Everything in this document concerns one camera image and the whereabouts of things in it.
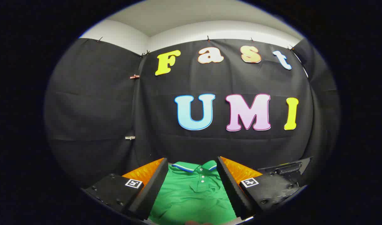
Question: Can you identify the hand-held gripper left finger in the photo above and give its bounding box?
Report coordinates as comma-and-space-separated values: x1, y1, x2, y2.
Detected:
84, 157, 169, 221

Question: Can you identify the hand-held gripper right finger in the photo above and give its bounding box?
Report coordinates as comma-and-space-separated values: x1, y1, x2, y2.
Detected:
216, 156, 300, 220

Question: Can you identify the green polo shirt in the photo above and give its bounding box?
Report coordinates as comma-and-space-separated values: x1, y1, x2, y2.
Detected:
149, 160, 238, 225

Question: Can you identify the black backdrop cloth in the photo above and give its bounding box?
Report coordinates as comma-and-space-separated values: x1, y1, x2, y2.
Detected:
44, 37, 340, 188

